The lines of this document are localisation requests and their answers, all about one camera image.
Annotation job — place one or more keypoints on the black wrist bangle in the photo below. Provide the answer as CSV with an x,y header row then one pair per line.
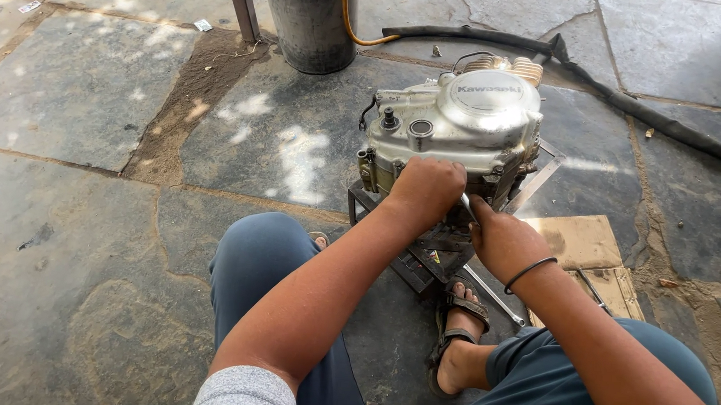
x,y
526,271

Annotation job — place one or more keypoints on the brown cardboard sheet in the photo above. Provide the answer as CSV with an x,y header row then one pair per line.
x,y
577,240

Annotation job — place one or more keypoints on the person's legs in blue trousers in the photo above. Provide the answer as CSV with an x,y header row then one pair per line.
x,y
281,309

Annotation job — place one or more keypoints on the small white wrapper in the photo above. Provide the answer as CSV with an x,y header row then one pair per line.
x,y
202,25

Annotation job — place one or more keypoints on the white paper scrap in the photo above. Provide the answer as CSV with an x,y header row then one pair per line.
x,y
29,6

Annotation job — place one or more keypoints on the silver motorcycle engine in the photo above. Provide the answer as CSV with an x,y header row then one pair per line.
x,y
457,127

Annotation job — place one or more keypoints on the grey metal bucket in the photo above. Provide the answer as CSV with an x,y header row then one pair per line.
x,y
310,24

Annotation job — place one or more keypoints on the person's left fingers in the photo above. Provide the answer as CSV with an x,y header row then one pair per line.
x,y
442,167

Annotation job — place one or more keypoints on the black metal engine stand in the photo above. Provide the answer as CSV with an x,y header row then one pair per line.
x,y
438,250

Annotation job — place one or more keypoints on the person's right hand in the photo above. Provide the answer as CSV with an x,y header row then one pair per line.
x,y
503,238

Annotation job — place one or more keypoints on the brown metal post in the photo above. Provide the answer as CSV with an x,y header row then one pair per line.
x,y
243,5

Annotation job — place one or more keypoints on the long silver spanner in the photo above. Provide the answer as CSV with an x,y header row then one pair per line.
x,y
494,296

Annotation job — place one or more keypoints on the silver wrench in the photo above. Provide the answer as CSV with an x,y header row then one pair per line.
x,y
468,207

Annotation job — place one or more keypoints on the grey shirt sleeve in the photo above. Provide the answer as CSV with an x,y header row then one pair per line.
x,y
245,394

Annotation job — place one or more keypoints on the person's left hand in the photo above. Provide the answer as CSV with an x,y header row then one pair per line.
x,y
426,184

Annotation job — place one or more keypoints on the slim metal tool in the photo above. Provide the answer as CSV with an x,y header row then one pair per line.
x,y
593,292

